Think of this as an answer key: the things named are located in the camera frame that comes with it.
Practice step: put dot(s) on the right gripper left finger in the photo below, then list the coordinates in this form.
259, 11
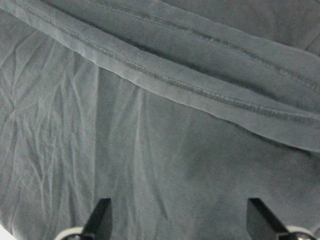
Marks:
100, 223

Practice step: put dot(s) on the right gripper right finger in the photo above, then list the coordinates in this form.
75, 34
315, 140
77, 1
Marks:
262, 223

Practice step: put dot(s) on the black printed t-shirt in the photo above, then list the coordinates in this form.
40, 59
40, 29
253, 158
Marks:
176, 110

